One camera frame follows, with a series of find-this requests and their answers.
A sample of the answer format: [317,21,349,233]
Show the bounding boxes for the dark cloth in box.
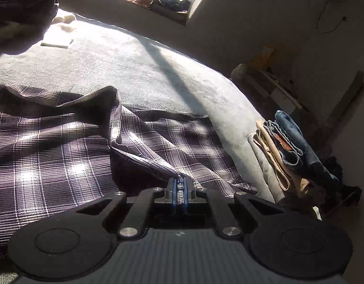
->
[151,0,191,12]

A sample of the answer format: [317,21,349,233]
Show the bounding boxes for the black cable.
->
[316,0,348,35]

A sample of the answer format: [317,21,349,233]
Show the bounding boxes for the yellow box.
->
[253,45,280,69]

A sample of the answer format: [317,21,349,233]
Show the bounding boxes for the dark plaid flannel pants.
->
[0,84,258,259]

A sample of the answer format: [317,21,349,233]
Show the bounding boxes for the white low shelf unit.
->
[230,63,303,119]

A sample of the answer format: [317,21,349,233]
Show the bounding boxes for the dark navy garment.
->
[0,0,60,34]

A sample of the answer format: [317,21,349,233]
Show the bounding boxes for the folded clothes stack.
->
[251,110,341,206]

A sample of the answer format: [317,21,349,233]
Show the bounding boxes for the white fleece garment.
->
[0,10,77,51]

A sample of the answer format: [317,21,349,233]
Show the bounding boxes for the white flat card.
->
[41,30,74,49]

